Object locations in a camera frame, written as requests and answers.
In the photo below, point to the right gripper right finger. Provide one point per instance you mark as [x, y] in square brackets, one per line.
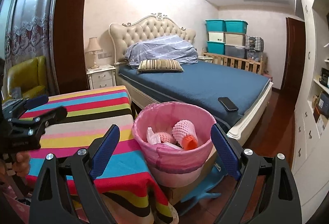
[278, 200]

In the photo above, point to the white drawer storage box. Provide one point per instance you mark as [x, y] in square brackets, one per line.
[216, 37]

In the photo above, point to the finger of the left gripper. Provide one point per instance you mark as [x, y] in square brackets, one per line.
[39, 123]
[15, 108]

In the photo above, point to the patterned lace curtain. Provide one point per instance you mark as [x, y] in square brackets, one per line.
[28, 31]

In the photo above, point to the beige storage box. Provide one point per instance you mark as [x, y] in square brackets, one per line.
[237, 39]

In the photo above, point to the checkered black white bag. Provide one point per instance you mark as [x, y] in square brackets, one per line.
[254, 43]

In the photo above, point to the teal storage bin lower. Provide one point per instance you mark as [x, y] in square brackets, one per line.
[216, 47]

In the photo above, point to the white built-in wardrobe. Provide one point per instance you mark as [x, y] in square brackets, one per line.
[310, 160]

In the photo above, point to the dark wooden room door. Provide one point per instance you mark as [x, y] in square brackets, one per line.
[294, 58]

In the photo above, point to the blue grey folded duvet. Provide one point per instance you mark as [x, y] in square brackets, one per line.
[166, 48]

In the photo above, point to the pink foam fruit net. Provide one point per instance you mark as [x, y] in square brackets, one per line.
[185, 134]

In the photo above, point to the black smartphone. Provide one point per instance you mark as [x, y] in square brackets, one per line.
[227, 104]

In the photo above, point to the person's left hand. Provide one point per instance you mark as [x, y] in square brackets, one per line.
[22, 164]

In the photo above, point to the white plastic bag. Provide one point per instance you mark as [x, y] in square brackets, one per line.
[153, 140]

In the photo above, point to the teal storage bin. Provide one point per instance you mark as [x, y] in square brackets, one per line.
[216, 47]
[236, 26]
[216, 25]

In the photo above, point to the striped gold pillow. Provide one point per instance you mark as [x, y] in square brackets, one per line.
[154, 65]

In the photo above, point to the white nightstand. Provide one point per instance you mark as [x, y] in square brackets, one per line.
[101, 77]

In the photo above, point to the blue bed mattress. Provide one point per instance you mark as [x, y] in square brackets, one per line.
[202, 84]

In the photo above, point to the bedside table lamp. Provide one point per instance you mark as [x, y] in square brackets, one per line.
[93, 48]

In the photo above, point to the grey clear storage box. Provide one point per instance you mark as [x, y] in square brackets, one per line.
[237, 51]

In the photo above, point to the wooden crib rail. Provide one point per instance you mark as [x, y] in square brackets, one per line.
[234, 62]

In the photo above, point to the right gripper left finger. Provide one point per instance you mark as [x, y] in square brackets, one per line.
[52, 201]

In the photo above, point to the teal storage bin upper right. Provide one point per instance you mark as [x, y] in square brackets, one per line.
[236, 26]

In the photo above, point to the teal storage bin upper left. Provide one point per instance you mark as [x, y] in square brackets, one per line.
[216, 25]

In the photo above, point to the dark wooden door panel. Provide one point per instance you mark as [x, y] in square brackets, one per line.
[68, 46]

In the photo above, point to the small picture card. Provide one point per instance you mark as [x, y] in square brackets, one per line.
[16, 93]

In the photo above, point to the beige tufted headboard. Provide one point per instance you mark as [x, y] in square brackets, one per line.
[150, 27]

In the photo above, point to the pink lined trash bin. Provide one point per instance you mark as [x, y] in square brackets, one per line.
[171, 167]

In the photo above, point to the yellow leather armchair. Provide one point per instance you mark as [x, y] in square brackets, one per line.
[30, 76]

